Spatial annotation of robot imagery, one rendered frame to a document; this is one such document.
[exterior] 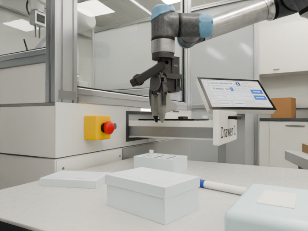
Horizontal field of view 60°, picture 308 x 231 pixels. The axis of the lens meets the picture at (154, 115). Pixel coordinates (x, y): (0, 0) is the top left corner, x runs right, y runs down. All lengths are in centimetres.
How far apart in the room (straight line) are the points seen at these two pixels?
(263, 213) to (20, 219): 32
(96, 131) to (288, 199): 55
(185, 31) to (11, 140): 61
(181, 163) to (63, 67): 41
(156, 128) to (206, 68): 191
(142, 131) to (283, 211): 70
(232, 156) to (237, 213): 169
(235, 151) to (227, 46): 116
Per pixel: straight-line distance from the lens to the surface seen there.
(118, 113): 94
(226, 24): 104
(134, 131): 98
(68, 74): 77
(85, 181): 58
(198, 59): 283
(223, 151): 199
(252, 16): 107
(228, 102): 189
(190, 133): 88
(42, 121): 77
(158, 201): 38
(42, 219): 44
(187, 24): 87
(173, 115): 132
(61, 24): 79
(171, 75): 83
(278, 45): 436
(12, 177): 89
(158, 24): 86
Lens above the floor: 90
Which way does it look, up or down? 1 degrees up
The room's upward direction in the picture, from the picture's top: straight up
